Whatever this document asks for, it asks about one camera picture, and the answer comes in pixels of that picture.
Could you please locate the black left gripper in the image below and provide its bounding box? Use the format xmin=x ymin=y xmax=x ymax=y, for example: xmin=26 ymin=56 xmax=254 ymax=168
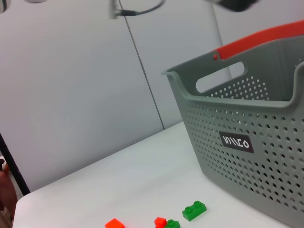
xmin=217 ymin=0 xmax=258 ymax=12

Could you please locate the left gripper cable with plug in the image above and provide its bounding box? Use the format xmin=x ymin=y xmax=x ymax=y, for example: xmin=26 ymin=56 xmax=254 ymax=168
xmin=108 ymin=0 xmax=166 ymax=20

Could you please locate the small green toy brick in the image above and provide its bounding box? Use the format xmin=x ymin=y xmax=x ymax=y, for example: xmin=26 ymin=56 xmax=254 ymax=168
xmin=163 ymin=219 xmax=181 ymax=228

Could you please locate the brown background object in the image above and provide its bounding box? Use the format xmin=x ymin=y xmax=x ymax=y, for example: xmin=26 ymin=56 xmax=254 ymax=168
xmin=0 ymin=155 xmax=19 ymax=228

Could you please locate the long green toy brick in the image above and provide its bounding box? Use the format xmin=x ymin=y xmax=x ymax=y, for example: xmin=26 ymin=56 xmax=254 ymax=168
xmin=181 ymin=200 xmax=207 ymax=222

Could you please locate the black slanted pole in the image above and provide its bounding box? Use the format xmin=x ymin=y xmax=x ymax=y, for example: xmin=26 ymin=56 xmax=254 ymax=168
xmin=0 ymin=132 xmax=31 ymax=196

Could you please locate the orange bin handle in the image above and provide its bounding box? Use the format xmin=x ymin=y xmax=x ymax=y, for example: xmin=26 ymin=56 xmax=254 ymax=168
xmin=212 ymin=20 xmax=304 ymax=61

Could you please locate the small red sloped brick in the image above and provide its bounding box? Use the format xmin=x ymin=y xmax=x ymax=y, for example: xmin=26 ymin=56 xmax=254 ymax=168
xmin=153 ymin=217 xmax=168 ymax=228

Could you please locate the large red sloped brick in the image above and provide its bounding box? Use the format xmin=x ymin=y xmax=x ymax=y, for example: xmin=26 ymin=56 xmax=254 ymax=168
xmin=104 ymin=218 xmax=125 ymax=228

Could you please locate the grey perforated plastic storage bin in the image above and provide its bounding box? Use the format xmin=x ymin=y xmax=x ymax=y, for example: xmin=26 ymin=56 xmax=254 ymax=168
xmin=161 ymin=35 xmax=304 ymax=226

